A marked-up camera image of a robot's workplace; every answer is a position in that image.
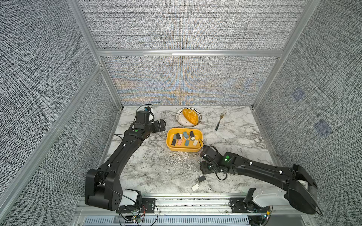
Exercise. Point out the white eraser bottom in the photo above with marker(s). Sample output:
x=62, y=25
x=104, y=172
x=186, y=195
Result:
x=195, y=187

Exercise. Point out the yellow storage box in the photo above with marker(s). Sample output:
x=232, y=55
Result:
x=197, y=133

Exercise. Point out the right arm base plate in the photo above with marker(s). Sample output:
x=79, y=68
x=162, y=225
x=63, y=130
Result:
x=239, y=205

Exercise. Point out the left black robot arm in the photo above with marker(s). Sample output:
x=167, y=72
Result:
x=102, y=185

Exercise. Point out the aluminium front rail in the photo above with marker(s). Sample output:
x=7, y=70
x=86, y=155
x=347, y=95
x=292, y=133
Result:
x=181, y=204

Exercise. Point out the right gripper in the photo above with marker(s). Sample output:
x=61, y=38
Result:
x=203, y=170

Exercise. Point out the yellow bread loaf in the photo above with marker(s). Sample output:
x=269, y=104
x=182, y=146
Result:
x=191, y=116

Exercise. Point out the green handled gold fork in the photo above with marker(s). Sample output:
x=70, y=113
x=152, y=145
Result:
x=220, y=118

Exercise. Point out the white slotted cable duct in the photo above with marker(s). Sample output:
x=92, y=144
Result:
x=171, y=220

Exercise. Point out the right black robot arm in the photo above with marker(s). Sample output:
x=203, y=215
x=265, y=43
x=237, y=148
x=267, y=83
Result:
x=291, y=186

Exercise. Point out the patterned white bowl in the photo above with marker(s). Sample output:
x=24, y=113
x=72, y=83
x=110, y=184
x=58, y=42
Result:
x=182, y=120

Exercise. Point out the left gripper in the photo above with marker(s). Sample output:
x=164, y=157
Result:
x=157, y=128

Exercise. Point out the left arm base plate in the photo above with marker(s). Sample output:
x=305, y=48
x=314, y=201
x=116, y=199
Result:
x=146, y=205

